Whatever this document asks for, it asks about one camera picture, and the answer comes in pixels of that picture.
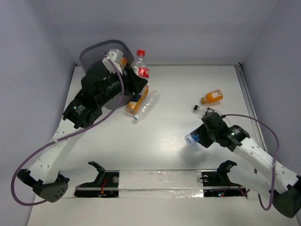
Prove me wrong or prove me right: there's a clear bottle red cap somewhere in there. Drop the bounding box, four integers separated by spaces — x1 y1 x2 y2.
131 49 150 80

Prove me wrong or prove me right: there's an orange bottle white cap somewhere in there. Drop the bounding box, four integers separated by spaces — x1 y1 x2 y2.
120 57 127 68

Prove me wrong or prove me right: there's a blue tinted water bottle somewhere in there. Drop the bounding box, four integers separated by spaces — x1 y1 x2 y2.
184 130 200 145

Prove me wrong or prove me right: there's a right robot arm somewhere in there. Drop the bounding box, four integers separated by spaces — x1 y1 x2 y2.
188 113 301 218

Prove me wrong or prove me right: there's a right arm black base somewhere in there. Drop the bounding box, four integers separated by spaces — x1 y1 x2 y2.
198 160 249 198

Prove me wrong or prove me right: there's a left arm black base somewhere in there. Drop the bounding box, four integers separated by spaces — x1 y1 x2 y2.
74 161 119 198

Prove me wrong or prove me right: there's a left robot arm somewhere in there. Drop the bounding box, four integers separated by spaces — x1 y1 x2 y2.
14 62 149 202

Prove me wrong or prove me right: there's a grey mesh waste bin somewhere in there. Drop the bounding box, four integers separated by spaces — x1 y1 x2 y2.
79 39 134 110

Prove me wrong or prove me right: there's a clear bottle black label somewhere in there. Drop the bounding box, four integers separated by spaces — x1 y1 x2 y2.
192 105 222 118

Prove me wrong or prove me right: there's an orange bottle blue white label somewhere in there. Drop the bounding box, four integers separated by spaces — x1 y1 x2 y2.
126 85 149 114

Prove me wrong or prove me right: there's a clear ribbed plastic bottle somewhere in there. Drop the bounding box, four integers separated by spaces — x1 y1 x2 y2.
134 90 161 121

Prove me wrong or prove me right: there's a small orange juice bottle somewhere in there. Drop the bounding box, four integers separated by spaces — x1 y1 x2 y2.
200 89 223 104

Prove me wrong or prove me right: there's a silver foil tape strip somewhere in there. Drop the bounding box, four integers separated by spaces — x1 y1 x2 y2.
118 170 204 198

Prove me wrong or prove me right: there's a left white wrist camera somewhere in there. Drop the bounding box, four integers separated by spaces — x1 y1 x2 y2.
102 49 123 74

